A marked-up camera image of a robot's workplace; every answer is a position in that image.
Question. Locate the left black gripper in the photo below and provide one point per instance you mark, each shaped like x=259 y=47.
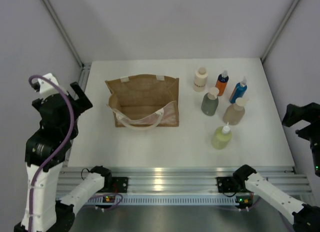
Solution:
x=81 y=104

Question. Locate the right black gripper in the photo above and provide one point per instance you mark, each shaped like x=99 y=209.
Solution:
x=310 y=112

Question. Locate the burlap canvas tote bag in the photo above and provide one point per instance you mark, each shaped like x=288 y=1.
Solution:
x=145 y=101

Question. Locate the beige pump bottle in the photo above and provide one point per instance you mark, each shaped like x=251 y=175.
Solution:
x=235 y=112

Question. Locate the dark blue spray bottle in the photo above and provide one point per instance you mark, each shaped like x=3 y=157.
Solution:
x=239 y=90

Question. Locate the yellow-green squeeze bottle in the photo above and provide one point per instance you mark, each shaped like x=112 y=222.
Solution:
x=221 y=137

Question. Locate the blue orange spray bottle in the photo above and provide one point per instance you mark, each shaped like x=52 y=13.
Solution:
x=222 y=82

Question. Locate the grey-green pump bottle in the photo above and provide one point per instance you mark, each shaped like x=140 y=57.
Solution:
x=210 y=101

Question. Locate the white round cap bottle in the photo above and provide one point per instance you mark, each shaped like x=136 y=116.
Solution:
x=200 y=79

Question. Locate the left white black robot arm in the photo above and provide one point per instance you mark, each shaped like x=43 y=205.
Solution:
x=44 y=156

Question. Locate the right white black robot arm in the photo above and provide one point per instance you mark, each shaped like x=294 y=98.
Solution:
x=302 y=216

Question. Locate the aluminium mounting rail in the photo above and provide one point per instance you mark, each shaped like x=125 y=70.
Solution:
x=200 y=181

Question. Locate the left aluminium frame post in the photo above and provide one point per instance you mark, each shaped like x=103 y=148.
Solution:
x=61 y=29

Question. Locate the aluminium frame post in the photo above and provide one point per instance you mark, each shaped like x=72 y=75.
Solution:
x=281 y=27
x=61 y=29

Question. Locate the right aluminium frame post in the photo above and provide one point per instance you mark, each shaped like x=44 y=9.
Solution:
x=281 y=27

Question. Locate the slotted cable duct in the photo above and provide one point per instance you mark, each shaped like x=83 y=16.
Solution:
x=169 y=200

